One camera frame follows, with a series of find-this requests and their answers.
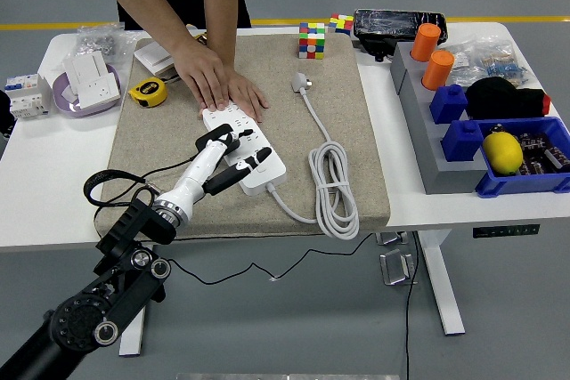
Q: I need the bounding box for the large blue block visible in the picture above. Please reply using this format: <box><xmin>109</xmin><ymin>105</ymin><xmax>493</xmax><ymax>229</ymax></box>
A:
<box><xmin>440</xmin><ymin>119</ymin><xmax>485</xmax><ymax>163</ymax></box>

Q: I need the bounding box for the white plastic panel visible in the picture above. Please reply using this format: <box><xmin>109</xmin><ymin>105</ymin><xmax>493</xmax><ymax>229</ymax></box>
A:
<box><xmin>62</xmin><ymin>51</ymin><xmax>110</xmax><ymax>87</ymax></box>

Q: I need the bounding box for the small metal bracket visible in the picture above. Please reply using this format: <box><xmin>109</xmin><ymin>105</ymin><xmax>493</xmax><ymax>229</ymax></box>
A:
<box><xmin>376</xmin><ymin>231</ymin><xmax>409</xmax><ymax>247</ymax></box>

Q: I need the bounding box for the black rounded object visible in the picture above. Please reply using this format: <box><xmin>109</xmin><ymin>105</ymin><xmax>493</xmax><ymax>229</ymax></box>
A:
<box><xmin>0</xmin><ymin>89</ymin><xmax>17</xmax><ymax>140</ymax></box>

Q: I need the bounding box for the person's left hand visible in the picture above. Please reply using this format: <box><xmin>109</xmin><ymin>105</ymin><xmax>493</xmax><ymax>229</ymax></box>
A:
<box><xmin>226</xmin><ymin>70</ymin><xmax>271</xmax><ymax>125</ymax></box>

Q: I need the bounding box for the grey stepped block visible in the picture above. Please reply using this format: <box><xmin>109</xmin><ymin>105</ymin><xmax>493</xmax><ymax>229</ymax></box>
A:
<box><xmin>390</xmin><ymin>40</ymin><xmax>489</xmax><ymax>196</ymax></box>

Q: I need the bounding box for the black floor cable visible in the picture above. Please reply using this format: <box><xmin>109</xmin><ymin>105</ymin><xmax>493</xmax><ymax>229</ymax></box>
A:
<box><xmin>403</xmin><ymin>231</ymin><xmax>422</xmax><ymax>380</ymax></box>

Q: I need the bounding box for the white power strip cable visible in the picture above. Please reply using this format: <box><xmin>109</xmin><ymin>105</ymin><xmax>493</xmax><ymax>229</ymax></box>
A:
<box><xmin>266</xmin><ymin>71</ymin><xmax>361</xmax><ymax>241</ymax></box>

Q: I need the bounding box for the grey-brown fabric mat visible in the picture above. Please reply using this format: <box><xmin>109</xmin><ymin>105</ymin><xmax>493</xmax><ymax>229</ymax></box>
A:
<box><xmin>94</xmin><ymin>34</ymin><xmax>392</xmax><ymax>241</ymax></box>

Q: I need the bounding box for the person's right hand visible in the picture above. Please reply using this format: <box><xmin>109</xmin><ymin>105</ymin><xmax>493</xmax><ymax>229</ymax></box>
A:
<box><xmin>171</xmin><ymin>40</ymin><xmax>232</xmax><ymax>113</ymax></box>

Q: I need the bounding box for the thin black adapter cord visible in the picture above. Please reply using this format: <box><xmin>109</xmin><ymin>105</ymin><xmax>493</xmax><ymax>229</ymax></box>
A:
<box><xmin>93</xmin><ymin>155</ymin><xmax>379</xmax><ymax>286</ymax></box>

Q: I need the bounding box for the white wall socket panel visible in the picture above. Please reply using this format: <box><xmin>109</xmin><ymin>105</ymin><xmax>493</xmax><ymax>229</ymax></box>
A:
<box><xmin>75</xmin><ymin>73</ymin><xmax>121</xmax><ymax>109</ymax></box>

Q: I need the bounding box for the blue plastic bin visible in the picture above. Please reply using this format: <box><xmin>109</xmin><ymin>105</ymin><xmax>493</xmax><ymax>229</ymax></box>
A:
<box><xmin>475</xmin><ymin>116</ymin><xmax>570</xmax><ymax>198</ymax></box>

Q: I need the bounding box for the orange cylinder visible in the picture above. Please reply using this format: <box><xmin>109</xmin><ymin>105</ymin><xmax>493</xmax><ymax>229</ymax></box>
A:
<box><xmin>421</xmin><ymin>50</ymin><xmax>456</xmax><ymax>92</ymax></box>
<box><xmin>410</xmin><ymin>22</ymin><xmax>442</xmax><ymax>63</ymax></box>

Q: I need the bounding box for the large Rubik's cube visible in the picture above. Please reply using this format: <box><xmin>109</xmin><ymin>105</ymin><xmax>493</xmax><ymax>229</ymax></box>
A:
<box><xmin>297</xmin><ymin>21</ymin><xmax>327</xmax><ymax>61</ymax></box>

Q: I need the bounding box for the flat yellow tape measure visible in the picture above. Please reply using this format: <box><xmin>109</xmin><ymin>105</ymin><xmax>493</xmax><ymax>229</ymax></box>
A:
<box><xmin>127</xmin><ymin>73</ymin><xmax>182</xmax><ymax>109</ymax></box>

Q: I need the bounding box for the white power strip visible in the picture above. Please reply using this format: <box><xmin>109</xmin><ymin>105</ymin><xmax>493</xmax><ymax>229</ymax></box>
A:
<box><xmin>201</xmin><ymin>103</ymin><xmax>288</xmax><ymax>197</ymax></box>

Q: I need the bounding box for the white circuit breaker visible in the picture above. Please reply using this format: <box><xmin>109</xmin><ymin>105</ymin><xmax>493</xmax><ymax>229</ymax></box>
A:
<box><xmin>4</xmin><ymin>73</ymin><xmax>53</xmax><ymax>121</ymax></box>

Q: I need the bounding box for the black wrapped box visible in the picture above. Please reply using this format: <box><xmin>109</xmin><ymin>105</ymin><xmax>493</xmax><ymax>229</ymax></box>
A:
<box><xmin>354</xmin><ymin>8</ymin><xmax>448</xmax><ymax>63</ymax></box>

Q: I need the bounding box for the black cloth with red end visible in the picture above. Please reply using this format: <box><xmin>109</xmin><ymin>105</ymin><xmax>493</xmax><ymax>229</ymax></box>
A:
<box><xmin>465</xmin><ymin>76</ymin><xmax>552</xmax><ymax>120</ymax></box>

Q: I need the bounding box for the white wall switch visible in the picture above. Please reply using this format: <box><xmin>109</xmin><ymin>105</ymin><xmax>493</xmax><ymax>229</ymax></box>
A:
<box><xmin>133</xmin><ymin>40</ymin><xmax>177</xmax><ymax>77</ymax></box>

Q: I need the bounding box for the large metal bracket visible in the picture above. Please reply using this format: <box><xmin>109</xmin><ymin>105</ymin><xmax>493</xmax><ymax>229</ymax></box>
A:
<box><xmin>379</xmin><ymin>248</ymin><xmax>419</xmax><ymax>287</ymax></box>

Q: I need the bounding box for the clear bag of blue parts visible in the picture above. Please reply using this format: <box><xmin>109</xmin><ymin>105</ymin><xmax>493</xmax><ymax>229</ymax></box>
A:
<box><xmin>466</xmin><ymin>34</ymin><xmax>533</xmax><ymax>89</ymax></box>

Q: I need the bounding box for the small blue block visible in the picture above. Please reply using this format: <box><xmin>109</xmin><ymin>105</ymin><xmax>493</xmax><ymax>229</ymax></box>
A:
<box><xmin>429</xmin><ymin>83</ymin><xmax>468</xmax><ymax>125</ymax></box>

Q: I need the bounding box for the black table control panel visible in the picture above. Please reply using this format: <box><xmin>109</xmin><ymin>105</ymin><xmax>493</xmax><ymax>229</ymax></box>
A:
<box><xmin>472</xmin><ymin>223</ymin><xmax>541</xmax><ymax>239</ymax></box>

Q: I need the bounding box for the small Rubik's cube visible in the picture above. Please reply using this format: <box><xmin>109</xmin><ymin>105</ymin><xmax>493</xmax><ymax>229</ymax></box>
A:
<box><xmin>328</xmin><ymin>13</ymin><xmax>355</xmax><ymax>37</ymax></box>

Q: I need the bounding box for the clear bag of metal parts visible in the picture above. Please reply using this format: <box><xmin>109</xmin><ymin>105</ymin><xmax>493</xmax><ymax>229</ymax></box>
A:
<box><xmin>75</xmin><ymin>23</ymin><xmax>139</xmax><ymax>65</ymax></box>

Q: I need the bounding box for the purple bowl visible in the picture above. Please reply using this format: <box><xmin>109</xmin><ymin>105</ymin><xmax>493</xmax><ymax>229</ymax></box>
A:
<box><xmin>52</xmin><ymin>63</ymin><xmax>122</xmax><ymax>119</ymax></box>

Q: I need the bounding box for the yellow lemon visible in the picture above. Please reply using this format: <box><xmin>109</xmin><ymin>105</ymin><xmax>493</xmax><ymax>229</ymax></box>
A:
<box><xmin>482</xmin><ymin>131</ymin><xmax>525</xmax><ymax>176</ymax></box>

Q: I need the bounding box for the clear bag of white parts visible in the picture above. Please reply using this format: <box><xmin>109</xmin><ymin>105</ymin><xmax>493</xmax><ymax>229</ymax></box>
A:
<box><xmin>444</xmin><ymin>40</ymin><xmax>477</xmax><ymax>86</ymax></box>

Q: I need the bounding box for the white table leg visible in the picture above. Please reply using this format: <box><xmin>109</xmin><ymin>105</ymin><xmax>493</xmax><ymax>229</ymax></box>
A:
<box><xmin>413</xmin><ymin>229</ymin><xmax>467</xmax><ymax>336</ymax></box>
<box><xmin>118</xmin><ymin>244</ymin><xmax>156</xmax><ymax>358</ymax></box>

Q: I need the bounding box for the black power adapter plug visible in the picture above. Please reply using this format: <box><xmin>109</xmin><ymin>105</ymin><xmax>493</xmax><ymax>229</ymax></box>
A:
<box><xmin>194</xmin><ymin>124</ymin><xmax>237</xmax><ymax>154</ymax></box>

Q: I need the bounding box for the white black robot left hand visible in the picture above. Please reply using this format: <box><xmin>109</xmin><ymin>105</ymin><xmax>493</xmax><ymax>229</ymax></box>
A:
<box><xmin>156</xmin><ymin>123</ymin><xmax>273</xmax><ymax>214</ymax></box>

